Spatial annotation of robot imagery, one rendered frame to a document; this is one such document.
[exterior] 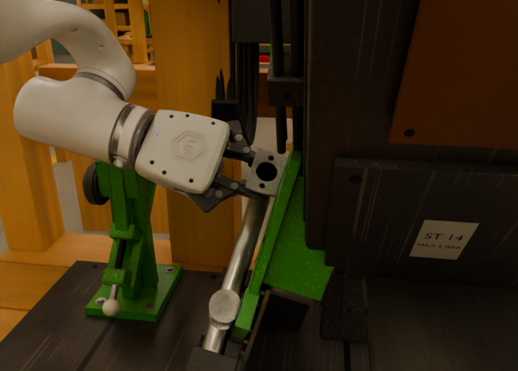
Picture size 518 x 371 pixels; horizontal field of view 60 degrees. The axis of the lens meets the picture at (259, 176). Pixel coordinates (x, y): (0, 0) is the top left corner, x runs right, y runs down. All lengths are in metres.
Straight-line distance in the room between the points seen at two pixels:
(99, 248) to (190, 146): 0.57
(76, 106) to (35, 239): 0.57
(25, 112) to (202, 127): 0.22
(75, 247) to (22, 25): 0.68
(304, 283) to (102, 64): 0.38
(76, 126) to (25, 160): 0.46
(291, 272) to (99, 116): 0.30
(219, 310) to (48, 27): 0.36
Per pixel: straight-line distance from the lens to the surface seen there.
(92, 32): 0.61
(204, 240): 0.95
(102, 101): 0.60
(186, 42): 0.82
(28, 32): 0.53
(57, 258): 1.09
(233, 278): 0.65
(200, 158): 0.56
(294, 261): 0.50
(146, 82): 0.96
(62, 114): 0.60
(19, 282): 1.04
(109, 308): 0.79
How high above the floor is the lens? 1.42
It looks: 23 degrees down
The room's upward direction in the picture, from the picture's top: straight up
